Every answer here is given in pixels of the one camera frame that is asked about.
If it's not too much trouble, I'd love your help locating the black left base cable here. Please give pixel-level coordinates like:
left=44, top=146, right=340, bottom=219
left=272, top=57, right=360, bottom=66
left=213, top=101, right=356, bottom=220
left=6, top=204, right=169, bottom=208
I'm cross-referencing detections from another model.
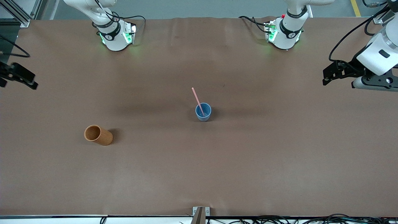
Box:
left=239, top=16, right=268, bottom=33

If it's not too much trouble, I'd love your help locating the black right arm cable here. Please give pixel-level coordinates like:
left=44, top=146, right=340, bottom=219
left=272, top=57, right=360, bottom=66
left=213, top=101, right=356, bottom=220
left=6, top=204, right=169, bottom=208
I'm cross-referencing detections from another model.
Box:
left=0, top=35, right=31, bottom=58

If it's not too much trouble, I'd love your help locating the pink chopstick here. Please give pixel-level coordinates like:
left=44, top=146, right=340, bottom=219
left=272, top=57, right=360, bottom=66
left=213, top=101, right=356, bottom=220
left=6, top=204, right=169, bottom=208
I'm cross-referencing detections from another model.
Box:
left=192, top=87, right=206, bottom=117

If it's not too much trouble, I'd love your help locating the brown table cover mat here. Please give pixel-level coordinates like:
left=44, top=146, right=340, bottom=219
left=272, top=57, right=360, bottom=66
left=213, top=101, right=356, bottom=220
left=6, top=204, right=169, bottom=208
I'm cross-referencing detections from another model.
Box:
left=0, top=17, right=398, bottom=217

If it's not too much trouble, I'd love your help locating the metal bracket with post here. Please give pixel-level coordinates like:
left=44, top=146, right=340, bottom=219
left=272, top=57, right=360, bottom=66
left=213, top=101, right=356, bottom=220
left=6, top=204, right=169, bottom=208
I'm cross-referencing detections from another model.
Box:
left=192, top=206, right=211, bottom=224

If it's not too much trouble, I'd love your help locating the brown wooden cup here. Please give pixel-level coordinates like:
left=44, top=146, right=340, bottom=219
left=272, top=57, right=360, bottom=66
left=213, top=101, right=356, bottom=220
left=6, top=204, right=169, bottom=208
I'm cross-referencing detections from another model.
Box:
left=84, top=124, right=113, bottom=146

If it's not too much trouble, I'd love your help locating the aluminium frame profile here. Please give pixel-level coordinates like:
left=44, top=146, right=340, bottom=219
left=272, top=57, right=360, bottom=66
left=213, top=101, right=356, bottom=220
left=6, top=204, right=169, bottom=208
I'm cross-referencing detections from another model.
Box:
left=0, top=0, right=33, bottom=28
left=373, top=0, right=398, bottom=24

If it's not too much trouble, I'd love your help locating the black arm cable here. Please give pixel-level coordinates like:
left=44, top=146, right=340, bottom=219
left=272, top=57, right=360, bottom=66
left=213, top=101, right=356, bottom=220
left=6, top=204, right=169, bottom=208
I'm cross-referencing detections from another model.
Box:
left=0, top=35, right=31, bottom=58
left=329, top=5, right=391, bottom=63

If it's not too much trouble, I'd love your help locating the blue plastic cup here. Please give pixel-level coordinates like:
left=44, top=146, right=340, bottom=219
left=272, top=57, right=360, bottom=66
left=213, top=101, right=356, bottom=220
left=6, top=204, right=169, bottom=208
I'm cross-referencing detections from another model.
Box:
left=195, top=103, right=212, bottom=122

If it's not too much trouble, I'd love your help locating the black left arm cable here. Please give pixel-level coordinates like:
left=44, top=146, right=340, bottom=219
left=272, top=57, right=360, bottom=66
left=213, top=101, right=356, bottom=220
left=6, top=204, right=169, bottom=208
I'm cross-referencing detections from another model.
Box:
left=329, top=5, right=391, bottom=63

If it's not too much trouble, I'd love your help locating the black cable bundle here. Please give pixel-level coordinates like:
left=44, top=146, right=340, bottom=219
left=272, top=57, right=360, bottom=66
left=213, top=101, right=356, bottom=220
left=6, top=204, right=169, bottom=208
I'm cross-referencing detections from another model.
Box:
left=205, top=213, right=398, bottom=224

